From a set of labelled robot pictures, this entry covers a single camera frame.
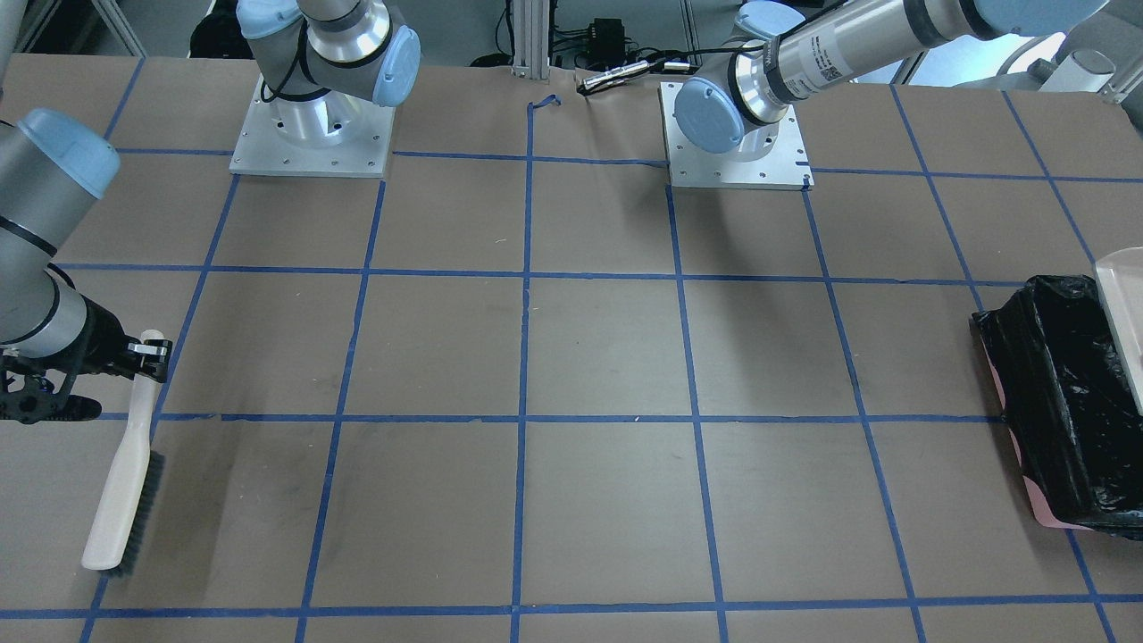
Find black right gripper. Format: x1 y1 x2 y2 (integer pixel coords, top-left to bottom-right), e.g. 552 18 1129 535
49 298 171 384

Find beige hand brush black bristles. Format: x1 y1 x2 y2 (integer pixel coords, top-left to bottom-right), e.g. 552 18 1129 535
81 330 168 574

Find beige plastic dustpan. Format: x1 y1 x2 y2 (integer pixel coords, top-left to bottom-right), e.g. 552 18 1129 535
1095 247 1142 411

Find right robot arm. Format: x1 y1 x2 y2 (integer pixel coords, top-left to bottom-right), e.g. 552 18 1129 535
3 1 423 391

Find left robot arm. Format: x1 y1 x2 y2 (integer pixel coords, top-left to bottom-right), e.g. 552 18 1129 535
672 1 1103 154

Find black trash bag bin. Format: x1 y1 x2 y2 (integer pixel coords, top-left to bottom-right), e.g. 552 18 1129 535
972 274 1142 540

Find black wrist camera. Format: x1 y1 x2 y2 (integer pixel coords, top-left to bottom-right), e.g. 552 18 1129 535
1 354 103 426

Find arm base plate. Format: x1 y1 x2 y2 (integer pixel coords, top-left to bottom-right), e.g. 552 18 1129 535
660 81 815 190
229 80 395 179

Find aluminium frame post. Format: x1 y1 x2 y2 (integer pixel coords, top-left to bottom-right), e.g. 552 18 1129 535
509 0 555 85

